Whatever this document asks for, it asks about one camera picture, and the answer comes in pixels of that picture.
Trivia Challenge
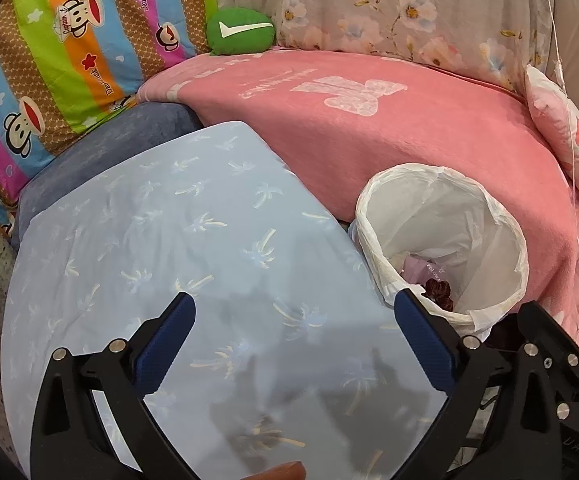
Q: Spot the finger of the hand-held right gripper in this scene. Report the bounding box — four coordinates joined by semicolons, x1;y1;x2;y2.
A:
518;301;579;396

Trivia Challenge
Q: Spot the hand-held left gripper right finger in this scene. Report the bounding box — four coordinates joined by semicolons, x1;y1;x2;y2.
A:
394;288;565;480

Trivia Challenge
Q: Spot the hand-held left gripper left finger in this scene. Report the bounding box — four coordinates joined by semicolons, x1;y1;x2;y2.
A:
30;291;196;480

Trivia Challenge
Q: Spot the dark red velvet scrunchie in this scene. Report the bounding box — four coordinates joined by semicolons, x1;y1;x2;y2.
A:
422;280;454;312

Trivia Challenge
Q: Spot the purple wrapper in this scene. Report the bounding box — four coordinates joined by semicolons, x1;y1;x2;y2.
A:
402;255;453;286

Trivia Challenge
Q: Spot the bin with white bag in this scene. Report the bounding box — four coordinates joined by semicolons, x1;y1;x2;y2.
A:
348;162;530;338

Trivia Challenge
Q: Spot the person's left hand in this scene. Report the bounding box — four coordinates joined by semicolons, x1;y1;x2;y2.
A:
250;461;306;480

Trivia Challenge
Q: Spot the light blue palm-print tablecloth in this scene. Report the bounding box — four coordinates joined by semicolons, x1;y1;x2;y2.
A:
0;120;450;480

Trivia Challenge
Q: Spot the pink pillow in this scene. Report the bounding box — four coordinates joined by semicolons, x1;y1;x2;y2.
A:
524;64;579;211

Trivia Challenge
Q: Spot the blue-grey cushion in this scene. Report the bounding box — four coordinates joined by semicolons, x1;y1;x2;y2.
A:
10;102;205;251

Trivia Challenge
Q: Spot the pink blanket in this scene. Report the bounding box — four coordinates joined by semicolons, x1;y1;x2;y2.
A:
136;46;579;356

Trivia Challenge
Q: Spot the striped cartoon monkey pillow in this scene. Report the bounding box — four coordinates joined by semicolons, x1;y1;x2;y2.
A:
0;0;218;238

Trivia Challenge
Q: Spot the green cushion with white mark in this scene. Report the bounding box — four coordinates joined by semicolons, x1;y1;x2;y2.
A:
206;6;276;56

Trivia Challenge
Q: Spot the floral beige cushion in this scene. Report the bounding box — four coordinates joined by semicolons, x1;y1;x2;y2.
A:
214;0;555;93

